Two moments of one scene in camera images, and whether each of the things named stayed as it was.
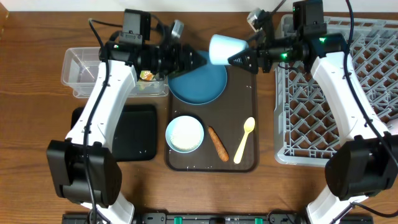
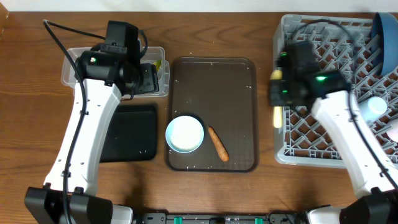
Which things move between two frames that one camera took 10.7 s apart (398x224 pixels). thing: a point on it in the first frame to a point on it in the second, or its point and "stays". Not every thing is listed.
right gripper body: (283, 51) to (283, 94)
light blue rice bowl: (185, 134) stays
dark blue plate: (203, 84) to (384, 41)
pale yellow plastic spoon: (249, 125) to (278, 111)
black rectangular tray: (134, 137) stays
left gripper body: (160, 63) to (140, 81)
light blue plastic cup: (221, 48) to (372, 108)
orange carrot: (218, 144) stays
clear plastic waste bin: (79, 66) stays
